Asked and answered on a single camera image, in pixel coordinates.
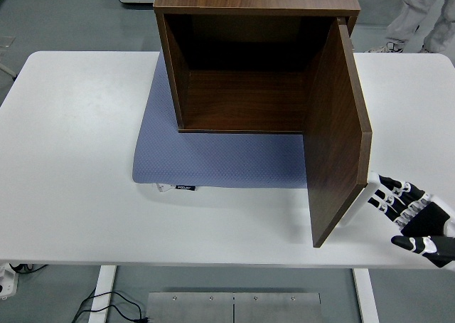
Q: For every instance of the grey stand leg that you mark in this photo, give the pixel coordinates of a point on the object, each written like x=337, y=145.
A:
x=8, y=70

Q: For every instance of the dark mat label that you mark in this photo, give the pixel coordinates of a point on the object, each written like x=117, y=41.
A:
x=186, y=188

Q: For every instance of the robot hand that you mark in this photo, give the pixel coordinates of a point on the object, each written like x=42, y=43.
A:
x=426, y=216

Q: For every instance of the white mat tag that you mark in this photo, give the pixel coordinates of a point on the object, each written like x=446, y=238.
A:
x=164, y=188

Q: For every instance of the person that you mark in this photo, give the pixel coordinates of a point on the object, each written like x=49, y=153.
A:
x=412, y=13

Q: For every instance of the grey metal plate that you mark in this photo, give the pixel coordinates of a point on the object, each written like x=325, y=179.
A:
x=199, y=310

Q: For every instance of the brown wooden cabinet door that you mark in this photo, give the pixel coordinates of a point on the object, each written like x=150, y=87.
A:
x=334, y=141

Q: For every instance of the clear floor plate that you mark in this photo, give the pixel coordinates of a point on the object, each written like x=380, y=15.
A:
x=7, y=41

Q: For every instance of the white power strip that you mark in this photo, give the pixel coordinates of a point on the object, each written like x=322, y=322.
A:
x=7, y=284

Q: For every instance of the blue textured mat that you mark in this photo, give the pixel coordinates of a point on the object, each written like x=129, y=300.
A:
x=213, y=159

